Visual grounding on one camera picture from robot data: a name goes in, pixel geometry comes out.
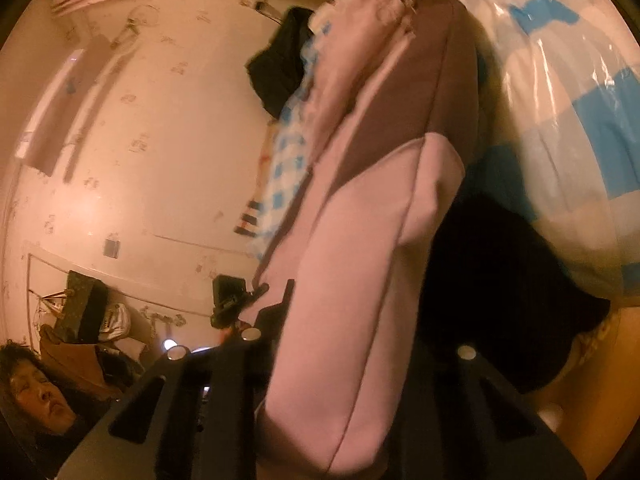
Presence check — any black garment pile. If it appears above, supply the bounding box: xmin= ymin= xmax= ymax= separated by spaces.
xmin=245 ymin=6 xmax=314 ymax=119

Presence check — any brown bag on hook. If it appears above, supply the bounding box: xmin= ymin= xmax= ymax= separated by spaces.
xmin=38 ymin=271 xmax=146 ymax=401

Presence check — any pink and brown jacket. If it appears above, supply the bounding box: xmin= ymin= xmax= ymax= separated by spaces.
xmin=243 ymin=0 xmax=478 ymax=479

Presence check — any blue white checkered bed cover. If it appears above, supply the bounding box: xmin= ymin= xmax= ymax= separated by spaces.
xmin=252 ymin=0 xmax=639 ymax=298

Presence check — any dark sleeve right forearm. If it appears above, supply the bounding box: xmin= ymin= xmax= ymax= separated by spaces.
xmin=416 ymin=188 xmax=611 ymax=393

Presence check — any person head dark hair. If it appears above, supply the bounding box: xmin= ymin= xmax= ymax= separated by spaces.
xmin=1 ymin=340 xmax=91 ymax=467

